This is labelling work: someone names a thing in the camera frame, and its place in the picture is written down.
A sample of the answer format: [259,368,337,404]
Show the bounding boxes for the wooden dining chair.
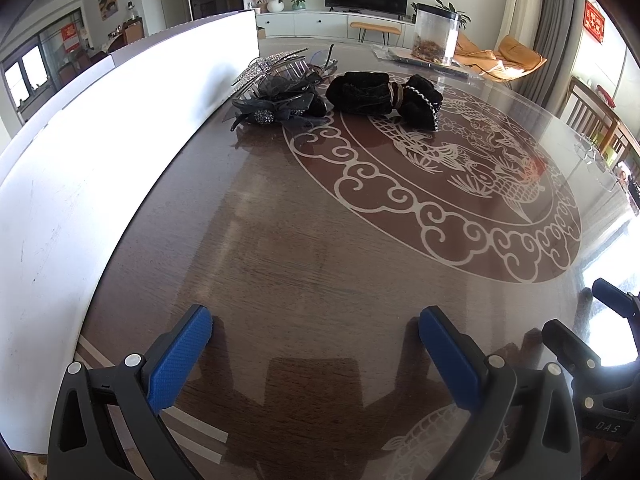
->
[558,76,639,172]

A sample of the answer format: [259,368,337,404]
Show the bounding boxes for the white storage box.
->
[1,10,258,454]

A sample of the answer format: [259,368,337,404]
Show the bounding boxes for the orange lounge chair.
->
[454,34,547,82]

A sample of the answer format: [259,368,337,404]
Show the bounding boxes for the black velvet pearl scrunchie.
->
[392,74,442,131]

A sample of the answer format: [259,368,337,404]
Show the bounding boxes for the clear plastic jar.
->
[411,3,459,65]

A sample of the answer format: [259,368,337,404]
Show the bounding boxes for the black velvet scrunchie left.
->
[326,72,395,116]

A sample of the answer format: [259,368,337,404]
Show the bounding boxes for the tray under jar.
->
[371,44,480,80]

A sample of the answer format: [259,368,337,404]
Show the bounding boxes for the wooden bench stool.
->
[349,22,401,46]

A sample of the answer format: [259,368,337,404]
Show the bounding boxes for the black mesh flower hair clip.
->
[230,70,328,130]

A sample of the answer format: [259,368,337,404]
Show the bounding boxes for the silver rhinestone hair clip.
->
[232,44,338,98]

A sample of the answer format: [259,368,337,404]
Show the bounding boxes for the white tv cabinet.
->
[256,10,414,49]

